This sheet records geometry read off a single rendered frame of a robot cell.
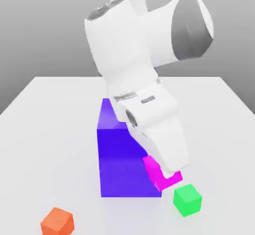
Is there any large purple box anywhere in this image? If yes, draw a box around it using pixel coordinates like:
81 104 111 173
97 98 162 198

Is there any small orange cube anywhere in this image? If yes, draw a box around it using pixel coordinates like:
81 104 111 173
40 207 75 235

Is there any small magenta cube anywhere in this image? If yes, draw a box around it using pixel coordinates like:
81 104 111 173
142 155 183 192

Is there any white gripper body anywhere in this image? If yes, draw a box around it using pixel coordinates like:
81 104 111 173
127 113 190 175

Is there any small green cube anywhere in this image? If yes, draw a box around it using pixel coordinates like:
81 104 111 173
172 183 203 218

